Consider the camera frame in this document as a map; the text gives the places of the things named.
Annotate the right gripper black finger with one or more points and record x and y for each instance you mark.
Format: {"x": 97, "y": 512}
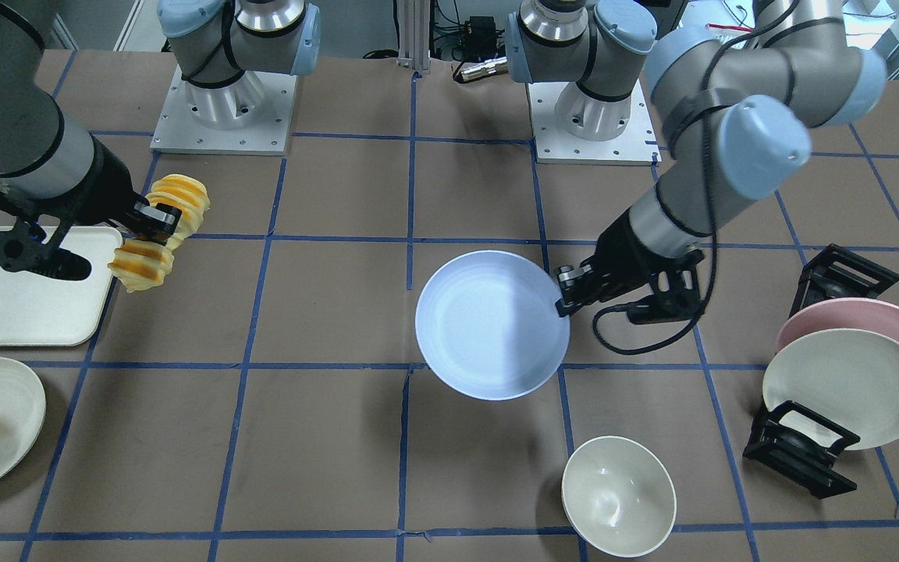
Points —
{"x": 151, "y": 223}

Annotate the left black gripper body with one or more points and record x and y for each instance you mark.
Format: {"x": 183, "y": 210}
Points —
{"x": 620, "y": 251}

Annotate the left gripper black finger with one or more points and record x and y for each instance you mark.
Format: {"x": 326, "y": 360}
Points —
{"x": 581, "y": 286}

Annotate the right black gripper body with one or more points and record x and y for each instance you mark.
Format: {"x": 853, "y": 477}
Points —
{"x": 112, "y": 190}

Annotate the yellow sliced bread loaf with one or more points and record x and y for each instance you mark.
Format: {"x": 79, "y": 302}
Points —
{"x": 141, "y": 264}

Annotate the blue plate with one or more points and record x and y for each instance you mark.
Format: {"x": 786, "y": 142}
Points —
{"x": 487, "y": 327}

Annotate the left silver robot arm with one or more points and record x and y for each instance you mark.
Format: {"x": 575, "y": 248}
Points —
{"x": 736, "y": 121}

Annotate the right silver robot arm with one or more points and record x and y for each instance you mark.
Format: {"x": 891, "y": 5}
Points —
{"x": 51, "y": 165}

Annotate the pink plate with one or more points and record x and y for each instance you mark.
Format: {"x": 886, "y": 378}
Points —
{"x": 841, "y": 313}

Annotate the cream plate in rack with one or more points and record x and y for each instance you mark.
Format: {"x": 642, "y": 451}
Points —
{"x": 849, "y": 376}

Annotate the cream rectangular tray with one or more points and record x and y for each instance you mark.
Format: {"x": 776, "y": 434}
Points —
{"x": 36, "y": 311}

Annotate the cream bowl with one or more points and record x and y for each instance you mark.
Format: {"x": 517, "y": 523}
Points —
{"x": 618, "y": 496}

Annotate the black dish rack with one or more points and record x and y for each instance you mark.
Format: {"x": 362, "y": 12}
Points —
{"x": 834, "y": 272}

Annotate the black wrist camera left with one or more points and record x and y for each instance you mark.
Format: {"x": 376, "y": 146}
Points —
{"x": 676, "y": 296}

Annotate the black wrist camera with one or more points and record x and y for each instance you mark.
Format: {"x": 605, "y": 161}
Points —
{"x": 31, "y": 234}
{"x": 676, "y": 296}

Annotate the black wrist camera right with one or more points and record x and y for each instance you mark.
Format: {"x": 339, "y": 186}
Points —
{"x": 31, "y": 234}

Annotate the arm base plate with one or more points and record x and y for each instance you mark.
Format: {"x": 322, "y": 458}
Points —
{"x": 249, "y": 117}
{"x": 613, "y": 144}

